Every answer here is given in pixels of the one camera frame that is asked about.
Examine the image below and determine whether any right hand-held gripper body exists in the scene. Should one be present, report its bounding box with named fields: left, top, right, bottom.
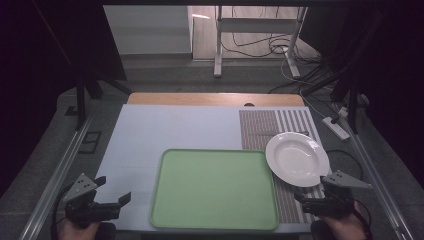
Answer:
left=302, top=170, right=374, bottom=221

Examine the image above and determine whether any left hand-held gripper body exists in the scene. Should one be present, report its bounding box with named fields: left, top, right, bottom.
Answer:
left=62, top=172, right=122, bottom=230

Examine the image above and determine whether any white plate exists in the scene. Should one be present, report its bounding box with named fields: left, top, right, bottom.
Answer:
left=265, top=131, right=331, bottom=188

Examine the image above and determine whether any person's right hand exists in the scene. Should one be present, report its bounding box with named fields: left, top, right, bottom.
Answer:
left=319, top=201, right=368, bottom=240

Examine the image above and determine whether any person's left hand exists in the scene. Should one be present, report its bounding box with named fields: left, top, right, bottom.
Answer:
left=58, top=218, right=102, bottom=240

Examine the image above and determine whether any black floor plate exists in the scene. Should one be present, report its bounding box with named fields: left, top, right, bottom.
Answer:
left=78, top=131, right=103, bottom=155

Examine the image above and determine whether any white power strip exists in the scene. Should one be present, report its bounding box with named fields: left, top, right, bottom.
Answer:
left=321, top=116, right=351, bottom=141

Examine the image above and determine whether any striped grey placemat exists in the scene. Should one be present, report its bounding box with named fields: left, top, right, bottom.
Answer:
left=238, top=109, right=327, bottom=224

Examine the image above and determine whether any pale blue table mat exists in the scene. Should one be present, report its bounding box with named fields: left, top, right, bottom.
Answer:
left=94, top=103, right=331, bottom=234

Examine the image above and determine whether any green tray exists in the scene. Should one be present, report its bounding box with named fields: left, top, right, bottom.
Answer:
left=149, top=148, right=280, bottom=232

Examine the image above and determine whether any black stand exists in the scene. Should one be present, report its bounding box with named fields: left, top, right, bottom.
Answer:
left=301, top=66, right=371, bottom=135
left=65, top=66, right=134, bottom=132

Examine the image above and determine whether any wooden table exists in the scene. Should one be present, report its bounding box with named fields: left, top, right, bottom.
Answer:
left=127, top=92, right=306, bottom=108

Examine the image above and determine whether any white cabinet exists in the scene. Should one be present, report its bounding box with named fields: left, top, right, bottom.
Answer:
left=103, top=5, right=194, bottom=56

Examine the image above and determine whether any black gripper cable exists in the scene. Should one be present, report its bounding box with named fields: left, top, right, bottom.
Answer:
left=49, top=188, right=73, bottom=240
left=352, top=198, right=374, bottom=240

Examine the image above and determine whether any aluminium rail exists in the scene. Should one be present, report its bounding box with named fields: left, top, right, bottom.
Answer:
left=18, top=111, right=95, bottom=240
left=333, top=103, right=416, bottom=240

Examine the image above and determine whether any white cable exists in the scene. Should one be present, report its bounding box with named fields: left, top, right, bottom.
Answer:
left=280, top=46, right=329, bottom=119

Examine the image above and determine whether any tangle of floor cables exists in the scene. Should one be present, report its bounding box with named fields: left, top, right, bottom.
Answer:
left=221, top=5, right=323, bottom=66

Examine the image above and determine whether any white metal desk frame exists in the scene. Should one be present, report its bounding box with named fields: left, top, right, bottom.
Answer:
left=213, top=5, right=309, bottom=80

